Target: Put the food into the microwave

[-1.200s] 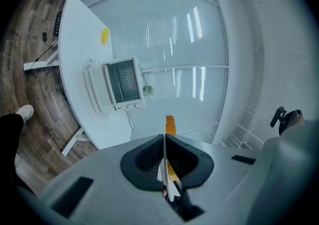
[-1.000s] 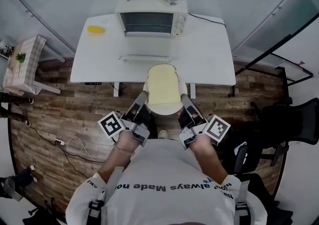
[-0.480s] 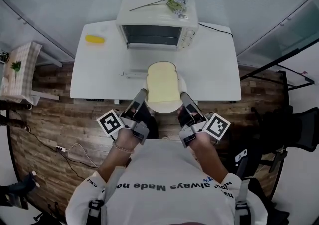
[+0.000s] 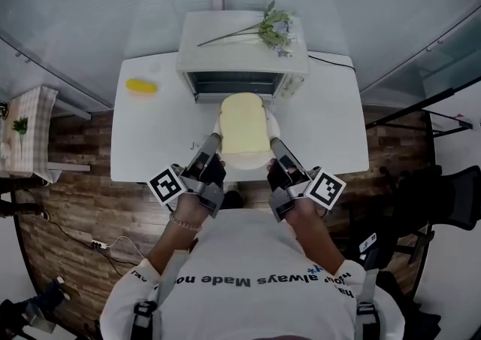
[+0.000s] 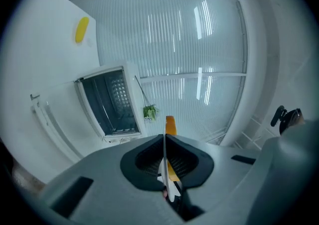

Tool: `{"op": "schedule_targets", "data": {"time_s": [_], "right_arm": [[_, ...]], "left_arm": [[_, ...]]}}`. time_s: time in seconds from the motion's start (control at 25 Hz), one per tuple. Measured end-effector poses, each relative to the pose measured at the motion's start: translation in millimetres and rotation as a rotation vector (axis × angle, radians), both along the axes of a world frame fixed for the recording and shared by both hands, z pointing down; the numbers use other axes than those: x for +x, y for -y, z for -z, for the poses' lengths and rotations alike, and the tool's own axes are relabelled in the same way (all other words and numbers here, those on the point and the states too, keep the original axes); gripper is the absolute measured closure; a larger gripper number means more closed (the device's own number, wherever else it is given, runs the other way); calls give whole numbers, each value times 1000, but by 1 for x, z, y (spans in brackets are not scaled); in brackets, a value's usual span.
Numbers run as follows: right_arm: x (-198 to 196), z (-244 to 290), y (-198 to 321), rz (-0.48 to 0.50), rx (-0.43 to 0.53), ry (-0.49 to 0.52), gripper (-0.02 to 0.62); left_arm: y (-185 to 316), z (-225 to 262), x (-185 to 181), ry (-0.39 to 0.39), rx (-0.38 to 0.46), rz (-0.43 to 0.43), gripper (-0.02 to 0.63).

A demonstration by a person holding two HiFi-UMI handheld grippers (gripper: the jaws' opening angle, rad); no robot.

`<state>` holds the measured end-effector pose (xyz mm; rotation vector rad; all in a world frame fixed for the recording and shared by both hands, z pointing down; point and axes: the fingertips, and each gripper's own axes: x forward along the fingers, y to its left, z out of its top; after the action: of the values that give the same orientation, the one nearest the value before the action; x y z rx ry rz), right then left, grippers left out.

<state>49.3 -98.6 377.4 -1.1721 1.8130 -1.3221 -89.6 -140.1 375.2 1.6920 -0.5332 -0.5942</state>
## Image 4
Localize white floor cable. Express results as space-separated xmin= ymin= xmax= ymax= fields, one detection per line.
xmin=106 ymin=235 xmax=146 ymax=260

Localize black floor cable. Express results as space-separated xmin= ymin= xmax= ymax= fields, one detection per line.
xmin=22 ymin=187 xmax=138 ymax=268

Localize person's black trousers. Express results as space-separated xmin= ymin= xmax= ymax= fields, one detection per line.
xmin=223 ymin=191 xmax=245 ymax=211

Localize black device with white label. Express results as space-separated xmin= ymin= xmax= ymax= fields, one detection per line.
xmin=358 ymin=232 xmax=378 ymax=263

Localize black backpack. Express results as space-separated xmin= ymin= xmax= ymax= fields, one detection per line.
xmin=375 ymin=274 xmax=443 ymax=340

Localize glass partition with blinds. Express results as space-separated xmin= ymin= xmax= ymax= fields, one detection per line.
xmin=0 ymin=0 xmax=481 ymax=106

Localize white round plate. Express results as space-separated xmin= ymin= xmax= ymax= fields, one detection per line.
xmin=213 ymin=109 xmax=281 ymax=171

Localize bead bracelet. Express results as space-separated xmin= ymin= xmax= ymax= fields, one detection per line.
xmin=168 ymin=212 xmax=203 ymax=233

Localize slice of toast bread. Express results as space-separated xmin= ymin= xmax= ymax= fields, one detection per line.
xmin=219 ymin=92 xmax=272 ymax=155

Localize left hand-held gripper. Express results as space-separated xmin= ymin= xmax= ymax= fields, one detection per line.
xmin=147 ymin=134 xmax=226 ymax=218

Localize black mesh office chair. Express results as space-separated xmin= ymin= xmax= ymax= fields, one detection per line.
xmin=379 ymin=164 xmax=481 ymax=257

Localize checked tablecloth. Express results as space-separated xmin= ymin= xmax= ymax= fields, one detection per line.
xmin=0 ymin=86 xmax=59 ymax=184

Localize thin black cable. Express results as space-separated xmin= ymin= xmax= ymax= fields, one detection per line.
xmin=307 ymin=52 xmax=356 ymax=68

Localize small green plant sprig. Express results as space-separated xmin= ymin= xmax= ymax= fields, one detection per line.
xmin=11 ymin=116 xmax=29 ymax=137

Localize person's right forearm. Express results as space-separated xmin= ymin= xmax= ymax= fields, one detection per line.
xmin=285 ymin=201 xmax=346 ymax=274

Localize yellow banana toy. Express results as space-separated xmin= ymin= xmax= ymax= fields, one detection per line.
xmin=126 ymin=77 xmax=158 ymax=96

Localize artificial green flower sprig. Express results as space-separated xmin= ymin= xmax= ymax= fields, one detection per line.
xmin=197 ymin=0 xmax=297 ymax=58

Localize person's white printed t-shirt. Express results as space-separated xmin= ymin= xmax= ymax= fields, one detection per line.
xmin=99 ymin=208 xmax=407 ymax=340

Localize white desk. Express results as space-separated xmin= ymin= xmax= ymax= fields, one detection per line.
xmin=110 ymin=50 xmax=370 ymax=184

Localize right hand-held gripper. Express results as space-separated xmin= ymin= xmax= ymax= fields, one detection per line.
xmin=267 ymin=137 xmax=347 ymax=223

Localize grey harness strap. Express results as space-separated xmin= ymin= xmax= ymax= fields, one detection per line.
xmin=133 ymin=247 xmax=191 ymax=340
xmin=352 ymin=269 xmax=380 ymax=340

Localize person's left forearm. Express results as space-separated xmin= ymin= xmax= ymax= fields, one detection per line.
xmin=146 ymin=201 xmax=217 ymax=275

